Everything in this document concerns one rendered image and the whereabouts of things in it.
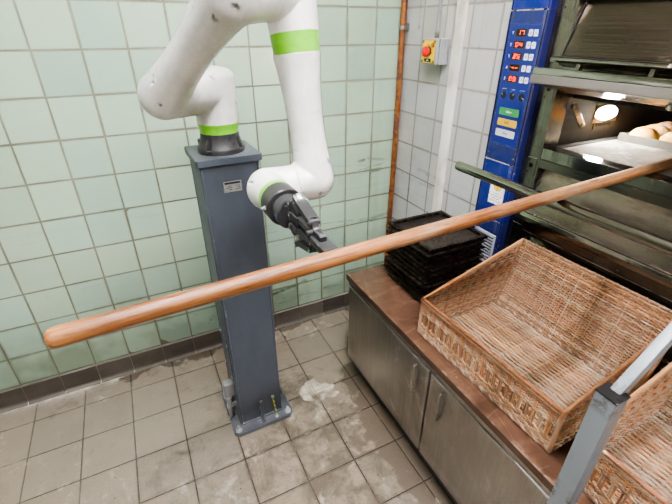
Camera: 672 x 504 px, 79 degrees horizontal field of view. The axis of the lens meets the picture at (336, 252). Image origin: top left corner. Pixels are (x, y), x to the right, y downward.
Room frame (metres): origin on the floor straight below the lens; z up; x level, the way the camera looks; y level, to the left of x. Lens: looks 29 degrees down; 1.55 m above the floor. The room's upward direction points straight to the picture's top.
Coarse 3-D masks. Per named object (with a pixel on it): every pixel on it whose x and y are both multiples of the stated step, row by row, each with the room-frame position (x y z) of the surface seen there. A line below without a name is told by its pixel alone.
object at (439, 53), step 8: (424, 40) 1.95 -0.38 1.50; (432, 40) 1.90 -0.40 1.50; (440, 40) 1.89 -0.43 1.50; (448, 40) 1.90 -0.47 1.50; (432, 48) 1.90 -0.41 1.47; (440, 48) 1.89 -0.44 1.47; (448, 48) 1.91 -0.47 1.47; (432, 56) 1.89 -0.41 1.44; (440, 56) 1.89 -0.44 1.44; (432, 64) 1.89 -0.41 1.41; (440, 64) 1.89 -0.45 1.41
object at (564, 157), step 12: (552, 156) 1.38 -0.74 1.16; (564, 156) 1.34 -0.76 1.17; (576, 156) 1.31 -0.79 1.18; (588, 156) 1.31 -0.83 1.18; (576, 168) 1.29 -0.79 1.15; (588, 168) 1.26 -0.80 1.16; (600, 168) 1.22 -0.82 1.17; (612, 168) 1.19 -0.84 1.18; (624, 168) 1.18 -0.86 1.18; (636, 180) 1.12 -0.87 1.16; (648, 180) 1.10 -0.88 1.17; (660, 180) 1.07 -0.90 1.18; (660, 192) 1.06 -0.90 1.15
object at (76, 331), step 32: (544, 192) 0.91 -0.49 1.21; (576, 192) 0.94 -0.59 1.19; (448, 224) 0.74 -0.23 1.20; (320, 256) 0.61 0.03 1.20; (352, 256) 0.63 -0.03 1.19; (192, 288) 0.51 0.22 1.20; (224, 288) 0.52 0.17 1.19; (256, 288) 0.54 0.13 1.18; (96, 320) 0.44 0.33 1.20; (128, 320) 0.45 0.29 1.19
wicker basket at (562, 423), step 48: (528, 240) 1.34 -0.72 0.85; (480, 288) 1.27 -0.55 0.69; (528, 288) 1.25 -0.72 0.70; (624, 288) 1.03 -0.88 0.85; (432, 336) 1.08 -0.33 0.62; (480, 336) 1.11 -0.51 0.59; (528, 336) 1.11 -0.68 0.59; (576, 336) 1.05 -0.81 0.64; (624, 336) 0.96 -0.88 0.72; (480, 384) 0.88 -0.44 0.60; (528, 384) 0.76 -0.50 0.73; (576, 384) 0.89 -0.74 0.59; (528, 432) 0.72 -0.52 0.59; (576, 432) 0.72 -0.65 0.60
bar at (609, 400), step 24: (456, 168) 1.26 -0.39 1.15; (528, 192) 1.01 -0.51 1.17; (576, 216) 0.88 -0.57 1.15; (600, 216) 0.84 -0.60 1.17; (648, 240) 0.74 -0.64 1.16; (648, 360) 0.56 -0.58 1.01; (624, 384) 0.54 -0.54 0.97; (600, 408) 0.52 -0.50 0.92; (600, 432) 0.51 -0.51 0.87; (576, 456) 0.53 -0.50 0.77; (576, 480) 0.51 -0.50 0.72
